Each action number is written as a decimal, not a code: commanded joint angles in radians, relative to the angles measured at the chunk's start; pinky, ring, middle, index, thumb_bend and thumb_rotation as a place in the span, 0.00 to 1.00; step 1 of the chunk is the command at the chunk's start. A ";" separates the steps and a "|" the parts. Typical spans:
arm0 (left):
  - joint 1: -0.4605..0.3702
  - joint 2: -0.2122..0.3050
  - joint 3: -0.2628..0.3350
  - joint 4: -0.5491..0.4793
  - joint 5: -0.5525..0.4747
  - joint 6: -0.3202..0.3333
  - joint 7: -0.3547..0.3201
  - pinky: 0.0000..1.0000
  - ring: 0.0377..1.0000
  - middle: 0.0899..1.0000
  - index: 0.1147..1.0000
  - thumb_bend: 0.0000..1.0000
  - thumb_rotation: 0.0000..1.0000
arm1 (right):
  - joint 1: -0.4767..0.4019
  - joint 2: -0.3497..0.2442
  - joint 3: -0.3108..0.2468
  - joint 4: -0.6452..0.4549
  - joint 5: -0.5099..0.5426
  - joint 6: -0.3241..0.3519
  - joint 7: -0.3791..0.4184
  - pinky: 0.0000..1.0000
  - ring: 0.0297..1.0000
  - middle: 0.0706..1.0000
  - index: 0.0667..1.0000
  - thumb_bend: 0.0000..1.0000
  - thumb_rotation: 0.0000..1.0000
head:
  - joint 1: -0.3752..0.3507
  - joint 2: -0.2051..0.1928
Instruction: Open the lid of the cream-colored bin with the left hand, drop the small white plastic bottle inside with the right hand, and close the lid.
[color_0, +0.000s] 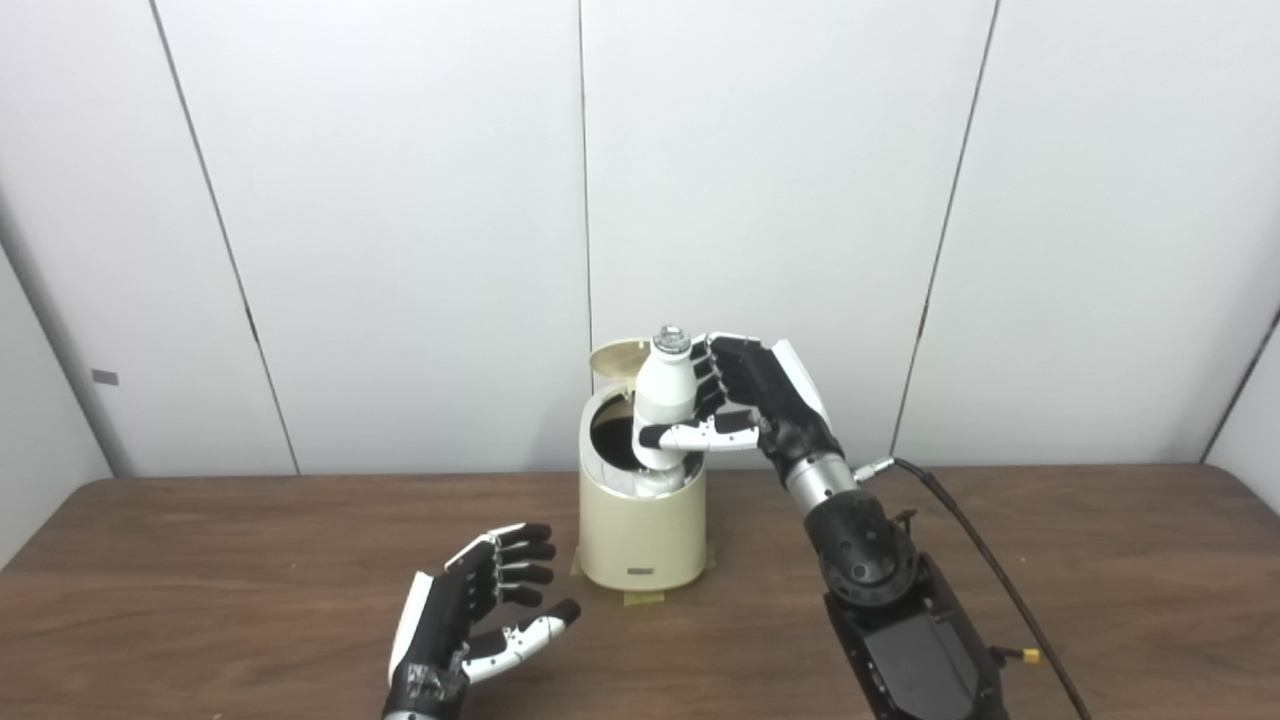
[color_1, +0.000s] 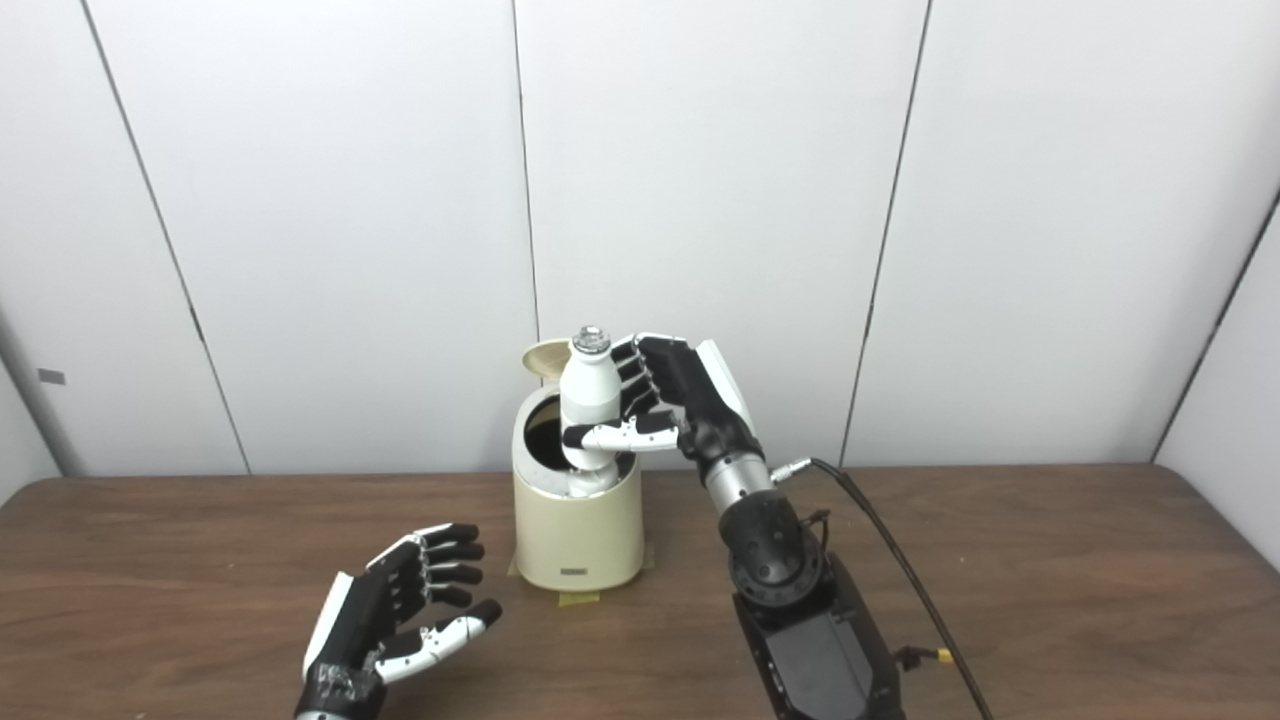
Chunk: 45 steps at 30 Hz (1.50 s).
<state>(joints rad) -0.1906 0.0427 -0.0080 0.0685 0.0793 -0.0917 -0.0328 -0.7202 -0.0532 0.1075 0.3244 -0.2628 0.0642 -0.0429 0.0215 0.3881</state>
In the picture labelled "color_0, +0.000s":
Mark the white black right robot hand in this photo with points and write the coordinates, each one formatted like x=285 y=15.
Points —
x=780 y=395

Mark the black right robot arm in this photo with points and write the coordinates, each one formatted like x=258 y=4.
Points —
x=900 y=640

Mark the small white plastic bottle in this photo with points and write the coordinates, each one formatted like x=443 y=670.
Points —
x=665 y=390

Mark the cream-colored lidded bin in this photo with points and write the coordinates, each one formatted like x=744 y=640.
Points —
x=640 y=535

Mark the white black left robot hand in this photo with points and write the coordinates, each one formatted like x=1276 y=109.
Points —
x=440 y=620

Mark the small grey wall tag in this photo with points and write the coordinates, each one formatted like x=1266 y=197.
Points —
x=105 y=378

